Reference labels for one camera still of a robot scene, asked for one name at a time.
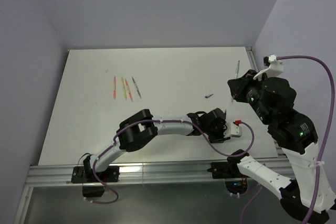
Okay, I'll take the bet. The orange highlighter pen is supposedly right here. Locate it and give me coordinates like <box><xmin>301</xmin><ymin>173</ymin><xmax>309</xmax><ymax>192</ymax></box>
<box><xmin>113</xmin><ymin>76</ymin><xmax>117</xmax><ymax>100</ymax></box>

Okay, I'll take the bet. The yellow highlighter pen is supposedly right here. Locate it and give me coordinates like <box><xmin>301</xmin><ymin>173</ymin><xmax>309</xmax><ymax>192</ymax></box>
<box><xmin>121</xmin><ymin>77</ymin><xmax>127</xmax><ymax>100</ymax></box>

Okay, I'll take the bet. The purple highlighter pen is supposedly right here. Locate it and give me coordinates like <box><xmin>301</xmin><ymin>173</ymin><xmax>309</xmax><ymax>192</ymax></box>
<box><xmin>131</xmin><ymin>76</ymin><xmax>142</xmax><ymax>99</ymax></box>

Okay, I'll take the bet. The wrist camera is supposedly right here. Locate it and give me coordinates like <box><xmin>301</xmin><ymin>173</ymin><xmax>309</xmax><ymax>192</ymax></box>
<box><xmin>225</xmin><ymin>122</ymin><xmax>242</xmax><ymax>138</ymax></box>
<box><xmin>253</xmin><ymin>55</ymin><xmax>284</xmax><ymax>80</ymax></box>

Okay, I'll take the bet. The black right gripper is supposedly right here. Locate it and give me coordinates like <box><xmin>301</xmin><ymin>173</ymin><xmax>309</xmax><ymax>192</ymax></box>
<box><xmin>227</xmin><ymin>67</ymin><xmax>271</xmax><ymax>122</ymax></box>

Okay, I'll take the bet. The pink highlighter pen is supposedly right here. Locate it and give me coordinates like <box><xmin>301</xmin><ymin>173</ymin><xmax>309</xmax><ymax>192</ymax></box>
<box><xmin>125</xmin><ymin>79</ymin><xmax>133</xmax><ymax>102</ymax></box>

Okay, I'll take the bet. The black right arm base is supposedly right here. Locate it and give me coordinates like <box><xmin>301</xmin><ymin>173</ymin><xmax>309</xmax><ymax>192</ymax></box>
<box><xmin>207</xmin><ymin>162</ymin><xmax>256</xmax><ymax>194</ymax></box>

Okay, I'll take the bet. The aluminium front rail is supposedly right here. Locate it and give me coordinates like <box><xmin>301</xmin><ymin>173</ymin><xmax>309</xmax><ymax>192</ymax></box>
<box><xmin>25</xmin><ymin>156</ymin><xmax>301</xmax><ymax>188</ymax></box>

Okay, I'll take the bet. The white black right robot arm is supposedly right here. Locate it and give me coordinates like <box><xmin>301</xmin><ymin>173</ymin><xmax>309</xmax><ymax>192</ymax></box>
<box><xmin>227</xmin><ymin>70</ymin><xmax>335</xmax><ymax>223</ymax></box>

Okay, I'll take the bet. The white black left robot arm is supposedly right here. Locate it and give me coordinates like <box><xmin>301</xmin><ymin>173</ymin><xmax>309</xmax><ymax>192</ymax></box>
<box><xmin>83</xmin><ymin>108</ymin><xmax>232</xmax><ymax>182</ymax></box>

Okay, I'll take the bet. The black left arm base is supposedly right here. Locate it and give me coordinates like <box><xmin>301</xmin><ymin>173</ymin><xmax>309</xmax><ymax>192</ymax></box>
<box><xmin>71</xmin><ymin>166</ymin><xmax>120</xmax><ymax>199</ymax></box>

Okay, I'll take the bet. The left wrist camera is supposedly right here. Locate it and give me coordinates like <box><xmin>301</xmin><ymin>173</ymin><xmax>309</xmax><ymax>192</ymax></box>
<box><xmin>225</xmin><ymin>122</ymin><xmax>242</xmax><ymax>138</ymax></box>

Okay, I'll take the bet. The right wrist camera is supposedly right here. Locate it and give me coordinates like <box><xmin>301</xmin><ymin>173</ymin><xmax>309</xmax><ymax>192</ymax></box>
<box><xmin>253</xmin><ymin>55</ymin><xmax>284</xmax><ymax>80</ymax></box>

